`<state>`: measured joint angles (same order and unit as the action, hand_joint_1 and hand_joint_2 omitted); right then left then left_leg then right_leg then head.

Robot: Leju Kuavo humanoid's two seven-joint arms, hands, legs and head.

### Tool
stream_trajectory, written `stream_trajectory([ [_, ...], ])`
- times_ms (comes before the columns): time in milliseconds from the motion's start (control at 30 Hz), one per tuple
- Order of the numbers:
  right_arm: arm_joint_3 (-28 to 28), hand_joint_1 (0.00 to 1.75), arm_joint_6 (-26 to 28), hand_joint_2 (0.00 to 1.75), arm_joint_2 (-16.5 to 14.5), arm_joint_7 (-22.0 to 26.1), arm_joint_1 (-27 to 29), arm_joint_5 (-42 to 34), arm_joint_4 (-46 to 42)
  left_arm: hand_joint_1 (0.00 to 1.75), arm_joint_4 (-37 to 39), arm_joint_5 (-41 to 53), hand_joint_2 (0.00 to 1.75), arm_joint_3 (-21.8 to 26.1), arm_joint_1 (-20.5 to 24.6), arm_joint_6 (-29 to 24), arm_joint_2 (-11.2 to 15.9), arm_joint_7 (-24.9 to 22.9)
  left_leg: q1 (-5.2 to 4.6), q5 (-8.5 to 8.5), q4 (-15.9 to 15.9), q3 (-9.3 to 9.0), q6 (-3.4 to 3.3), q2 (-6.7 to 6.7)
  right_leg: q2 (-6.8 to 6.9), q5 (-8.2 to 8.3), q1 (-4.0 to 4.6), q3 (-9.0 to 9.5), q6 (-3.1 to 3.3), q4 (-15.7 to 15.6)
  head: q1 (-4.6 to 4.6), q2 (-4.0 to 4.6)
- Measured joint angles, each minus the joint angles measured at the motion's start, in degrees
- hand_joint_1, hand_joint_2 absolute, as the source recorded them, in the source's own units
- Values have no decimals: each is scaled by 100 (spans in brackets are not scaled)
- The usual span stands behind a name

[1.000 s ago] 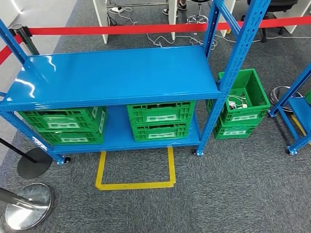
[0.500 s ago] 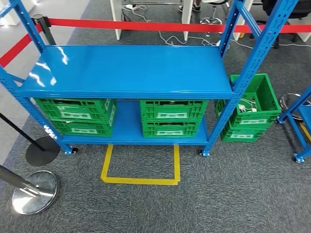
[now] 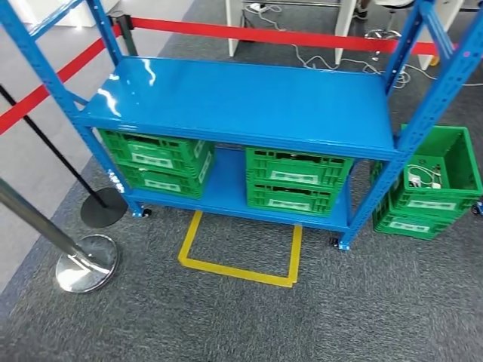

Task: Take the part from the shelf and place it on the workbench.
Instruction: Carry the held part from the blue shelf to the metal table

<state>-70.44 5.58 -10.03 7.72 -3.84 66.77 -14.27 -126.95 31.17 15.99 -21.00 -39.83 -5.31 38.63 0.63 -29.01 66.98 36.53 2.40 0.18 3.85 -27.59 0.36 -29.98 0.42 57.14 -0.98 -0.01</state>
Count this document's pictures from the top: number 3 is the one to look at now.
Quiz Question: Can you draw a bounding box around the blue steel shelf rack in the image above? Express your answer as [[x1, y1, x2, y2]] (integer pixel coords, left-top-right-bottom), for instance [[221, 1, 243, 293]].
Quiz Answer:
[[0, 0, 483, 252]]

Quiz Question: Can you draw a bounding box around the black round-base stanchion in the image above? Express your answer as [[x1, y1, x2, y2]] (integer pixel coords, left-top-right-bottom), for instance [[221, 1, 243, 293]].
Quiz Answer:
[[0, 84, 129, 229]]

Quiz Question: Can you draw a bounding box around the chrome round-base stanchion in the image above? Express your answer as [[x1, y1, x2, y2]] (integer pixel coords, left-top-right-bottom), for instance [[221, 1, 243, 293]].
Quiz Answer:
[[0, 177, 120, 294]]

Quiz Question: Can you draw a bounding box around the dark stanchion post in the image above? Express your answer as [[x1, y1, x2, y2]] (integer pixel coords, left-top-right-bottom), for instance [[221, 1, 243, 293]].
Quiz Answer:
[[108, 11, 139, 57]]

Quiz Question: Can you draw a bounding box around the white coiled cable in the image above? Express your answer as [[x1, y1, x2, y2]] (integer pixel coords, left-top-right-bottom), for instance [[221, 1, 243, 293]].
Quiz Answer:
[[407, 164, 441, 189]]

